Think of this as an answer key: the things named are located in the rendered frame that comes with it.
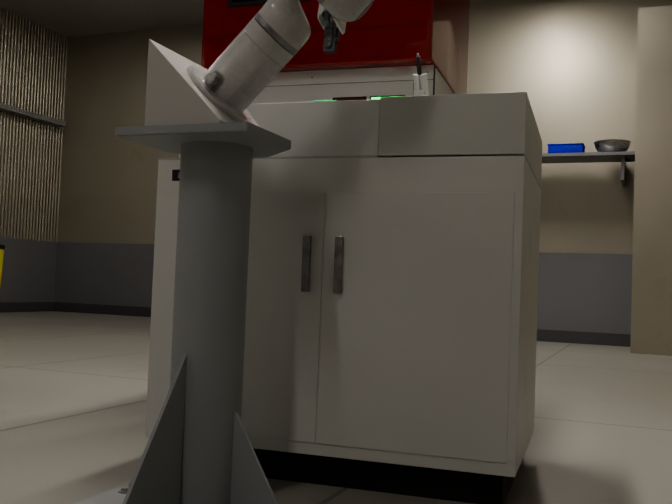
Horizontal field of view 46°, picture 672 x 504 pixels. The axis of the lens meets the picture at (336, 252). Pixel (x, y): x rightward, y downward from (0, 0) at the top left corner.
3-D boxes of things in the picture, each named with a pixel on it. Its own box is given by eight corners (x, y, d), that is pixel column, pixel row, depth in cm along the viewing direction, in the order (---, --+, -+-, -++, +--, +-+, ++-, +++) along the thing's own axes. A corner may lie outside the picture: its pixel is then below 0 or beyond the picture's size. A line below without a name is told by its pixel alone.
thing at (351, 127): (194, 163, 218) (196, 113, 219) (387, 161, 201) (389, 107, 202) (177, 158, 209) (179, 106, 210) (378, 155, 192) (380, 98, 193)
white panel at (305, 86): (204, 189, 279) (209, 77, 281) (431, 189, 254) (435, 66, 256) (200, 187, 276) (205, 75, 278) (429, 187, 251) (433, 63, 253)
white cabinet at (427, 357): (241, 428, 267) (252, 189, 271) (533, 458, 238) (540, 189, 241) (138, 468, 206) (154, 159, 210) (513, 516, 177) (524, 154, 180)
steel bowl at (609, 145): (630, 157, 756) (631, 145, 756) (630, 152, 725) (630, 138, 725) (594, 158, 768) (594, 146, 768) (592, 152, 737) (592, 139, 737)
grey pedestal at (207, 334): (201, 578, 132) (223, 95, 136) (-1, 538, 149) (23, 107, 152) (318, 504, 180) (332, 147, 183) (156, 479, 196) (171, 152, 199)
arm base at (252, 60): (222, 115, 166) (281, 50, 162) (172, 58, 172) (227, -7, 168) (263, 134, 183) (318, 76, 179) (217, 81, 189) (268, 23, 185)
